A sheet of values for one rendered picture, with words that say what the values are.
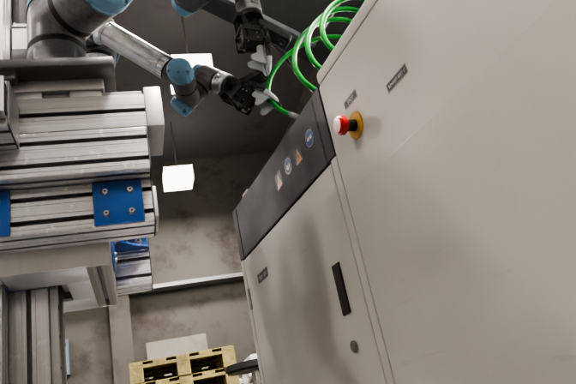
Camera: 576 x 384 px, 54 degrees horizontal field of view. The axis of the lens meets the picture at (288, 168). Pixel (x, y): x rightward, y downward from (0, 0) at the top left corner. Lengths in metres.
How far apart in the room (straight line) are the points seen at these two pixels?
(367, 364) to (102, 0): 0.85
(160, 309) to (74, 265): 8.29
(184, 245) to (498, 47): 9.12
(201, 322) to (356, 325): 8.37
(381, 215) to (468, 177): 0.23
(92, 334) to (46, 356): 8.16
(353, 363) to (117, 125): 0.64
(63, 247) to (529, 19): 0.89
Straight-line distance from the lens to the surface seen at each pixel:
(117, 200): 1.11
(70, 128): 1.14
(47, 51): 1.24
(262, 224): 1.52
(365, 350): 1.09
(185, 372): 4.93
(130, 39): 1.87
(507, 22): 0.76
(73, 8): 1.24
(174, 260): 9.65
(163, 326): 9.40
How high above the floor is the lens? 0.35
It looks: 23 degrees up
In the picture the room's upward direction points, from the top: 12 degrees counter-clockwise
